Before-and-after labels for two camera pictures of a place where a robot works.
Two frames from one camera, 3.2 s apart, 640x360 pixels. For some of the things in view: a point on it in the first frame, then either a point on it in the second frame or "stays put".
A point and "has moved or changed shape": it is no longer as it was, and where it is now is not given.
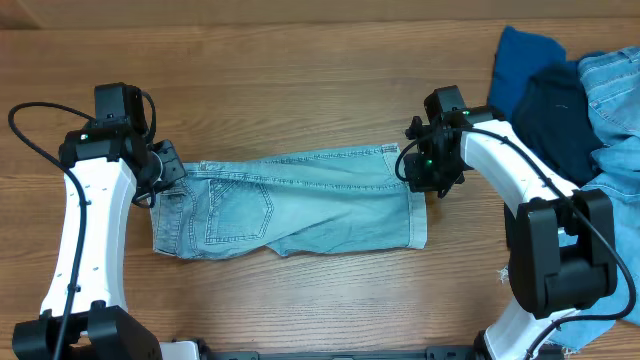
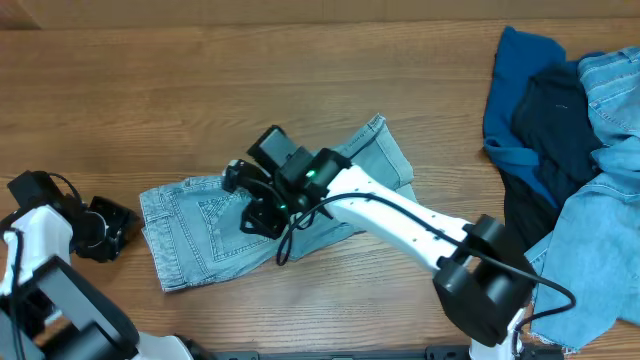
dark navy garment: (552, 113) stays put
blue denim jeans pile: (610, 81) stays put
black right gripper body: (417, 176) → (257, 212)
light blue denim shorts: (346, 197) has moved or changed shape
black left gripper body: (170, 163) → (111, 230)
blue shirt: (520, 56) stays put
